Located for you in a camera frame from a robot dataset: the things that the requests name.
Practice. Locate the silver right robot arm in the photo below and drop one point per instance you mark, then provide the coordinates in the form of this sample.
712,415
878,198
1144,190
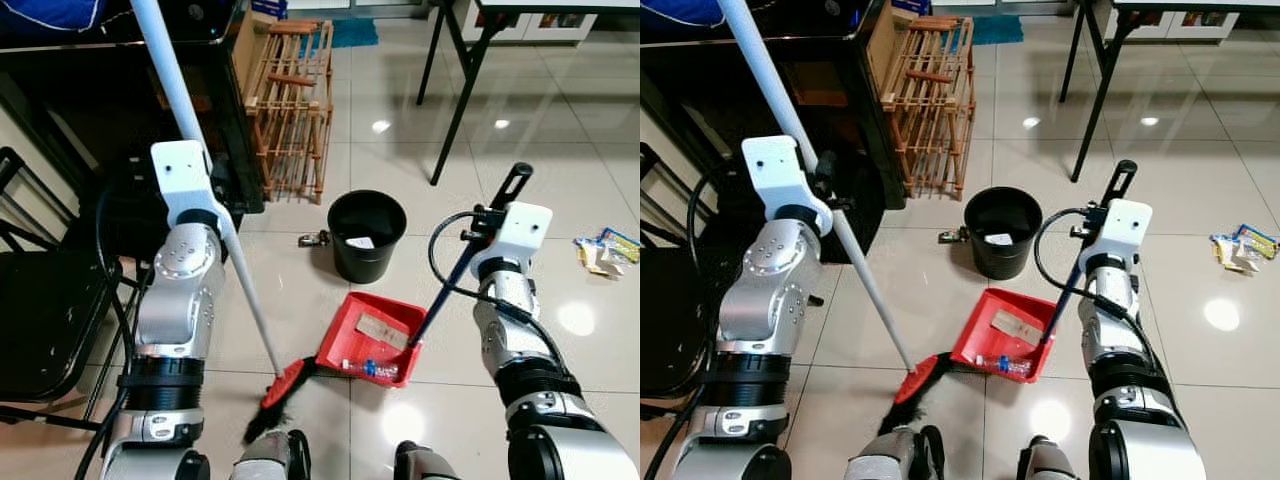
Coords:
520,360
1130,370

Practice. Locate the yellow white wrapper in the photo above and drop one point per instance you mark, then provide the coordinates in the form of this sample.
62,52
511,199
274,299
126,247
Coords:
595,260
1230,255

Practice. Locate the brown cardboard sheet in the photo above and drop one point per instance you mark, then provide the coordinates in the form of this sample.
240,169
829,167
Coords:
882,40
250,50

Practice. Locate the black round waste bin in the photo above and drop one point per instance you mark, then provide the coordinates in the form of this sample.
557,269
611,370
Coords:
365,260
1003,258

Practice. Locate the clear plastic bottle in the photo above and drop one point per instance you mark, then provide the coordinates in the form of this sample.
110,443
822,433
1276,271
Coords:
1005,365
372,370

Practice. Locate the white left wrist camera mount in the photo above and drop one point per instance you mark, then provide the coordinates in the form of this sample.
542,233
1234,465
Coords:
780,180
180,180

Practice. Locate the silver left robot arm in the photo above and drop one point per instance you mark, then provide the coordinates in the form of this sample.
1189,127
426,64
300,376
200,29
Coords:
765,300
180,300

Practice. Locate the white paper scrap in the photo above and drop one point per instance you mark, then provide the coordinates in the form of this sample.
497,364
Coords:
360,242
998,238

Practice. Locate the teal floor mat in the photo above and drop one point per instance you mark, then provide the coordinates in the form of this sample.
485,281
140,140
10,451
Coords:
997,30
352,32

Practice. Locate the small metal object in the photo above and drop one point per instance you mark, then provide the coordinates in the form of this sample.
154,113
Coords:
313,240
952,235

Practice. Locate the blue yellow snack packet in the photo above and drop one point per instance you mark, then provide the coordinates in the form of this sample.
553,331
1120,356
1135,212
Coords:
622,243
1258,240

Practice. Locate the blue bag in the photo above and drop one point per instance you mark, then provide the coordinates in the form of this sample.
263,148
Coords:
45,12
675,10

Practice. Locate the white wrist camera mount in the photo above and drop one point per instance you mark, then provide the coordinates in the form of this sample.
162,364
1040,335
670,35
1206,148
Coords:
180,180
780,180
520,235
1122,232

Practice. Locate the black desk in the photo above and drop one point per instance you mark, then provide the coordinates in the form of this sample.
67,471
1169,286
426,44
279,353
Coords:
730,90
100,100

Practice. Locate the robot left leg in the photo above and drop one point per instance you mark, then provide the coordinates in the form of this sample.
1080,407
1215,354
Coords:
890,460
265,460

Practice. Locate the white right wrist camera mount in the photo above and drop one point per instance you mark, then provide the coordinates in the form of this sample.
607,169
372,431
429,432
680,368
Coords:
1122,232
520,235

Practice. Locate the wooden slatted shoe rack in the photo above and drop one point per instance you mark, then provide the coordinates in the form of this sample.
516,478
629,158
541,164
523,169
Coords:
930,110
295,110

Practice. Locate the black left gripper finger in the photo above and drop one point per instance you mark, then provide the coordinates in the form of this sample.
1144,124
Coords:
827,165
217,168

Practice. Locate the black folding chair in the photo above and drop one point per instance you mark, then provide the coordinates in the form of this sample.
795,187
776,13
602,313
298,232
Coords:
45,320
665,320

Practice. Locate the white table with black legs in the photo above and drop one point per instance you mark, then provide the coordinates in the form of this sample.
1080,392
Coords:
1097,100
462,100

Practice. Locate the robot right leg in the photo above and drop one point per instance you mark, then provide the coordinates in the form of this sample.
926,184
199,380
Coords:
425,465
1048,462

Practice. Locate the small brown cardboard piece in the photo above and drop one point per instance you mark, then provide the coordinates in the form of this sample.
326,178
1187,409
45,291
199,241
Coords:
1017,326
382,330

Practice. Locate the white pole red head broom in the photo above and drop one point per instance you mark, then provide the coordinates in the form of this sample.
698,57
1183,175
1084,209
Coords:
170,80
765,70

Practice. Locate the robot leg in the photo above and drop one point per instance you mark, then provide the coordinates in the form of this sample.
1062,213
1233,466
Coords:
425,465
1048,462
265,460
890,460

